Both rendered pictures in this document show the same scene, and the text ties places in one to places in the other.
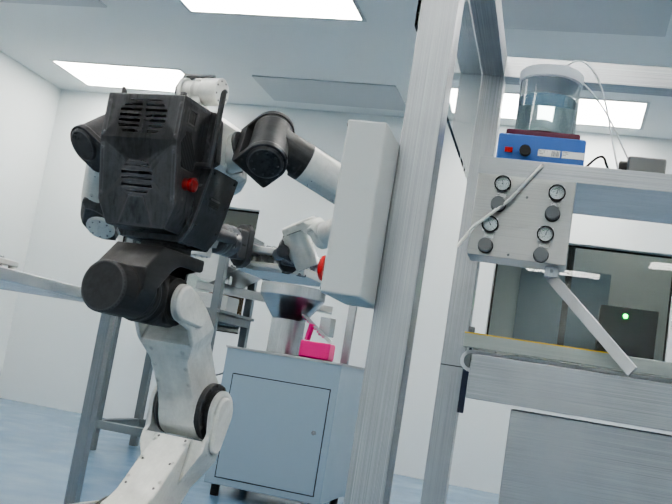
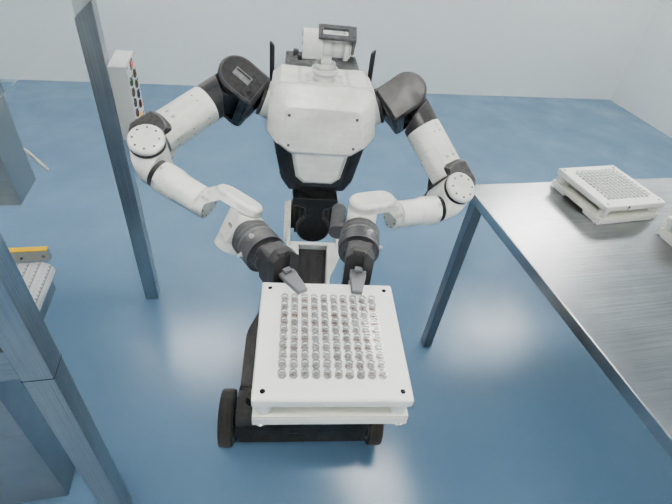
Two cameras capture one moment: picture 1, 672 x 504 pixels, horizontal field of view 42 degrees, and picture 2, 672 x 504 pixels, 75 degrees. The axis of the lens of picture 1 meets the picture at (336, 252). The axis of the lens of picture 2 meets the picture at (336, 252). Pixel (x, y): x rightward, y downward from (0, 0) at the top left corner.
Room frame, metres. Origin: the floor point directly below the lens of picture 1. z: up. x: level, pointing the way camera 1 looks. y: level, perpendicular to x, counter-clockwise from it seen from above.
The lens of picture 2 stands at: (3.04, -0.11, 1.62)
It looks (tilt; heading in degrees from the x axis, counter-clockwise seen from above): 40 degrees down; 149
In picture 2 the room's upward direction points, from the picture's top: 8 degrees clockwise
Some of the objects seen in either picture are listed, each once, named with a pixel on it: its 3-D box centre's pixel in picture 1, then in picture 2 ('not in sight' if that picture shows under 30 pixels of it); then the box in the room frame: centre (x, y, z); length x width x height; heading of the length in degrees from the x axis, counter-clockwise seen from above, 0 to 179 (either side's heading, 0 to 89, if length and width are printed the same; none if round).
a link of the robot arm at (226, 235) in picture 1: (211, 238); (354, 228); (2.36, 0.34, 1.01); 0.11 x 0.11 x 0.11; 60
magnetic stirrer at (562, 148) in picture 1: (540, 158); not in sight; (2.07, -0.45, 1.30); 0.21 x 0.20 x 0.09; 166
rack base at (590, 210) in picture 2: not in sight; (602, 198); (2.31, 1.37, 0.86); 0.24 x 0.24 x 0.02; 80
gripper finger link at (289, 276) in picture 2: not in sight; (294, 280); (2.50, 0.13, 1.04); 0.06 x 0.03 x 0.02; 10
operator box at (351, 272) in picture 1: (364, 218); (128, 96); (1.34, -0.04, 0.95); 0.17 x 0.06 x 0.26; 166
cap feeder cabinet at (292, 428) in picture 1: (287, 427); not in sight; (4.78, 0.11, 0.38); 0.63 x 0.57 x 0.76; 74
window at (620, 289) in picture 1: (576, 317); not in sight; (6.86, -1.94, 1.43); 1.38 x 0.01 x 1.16; 74
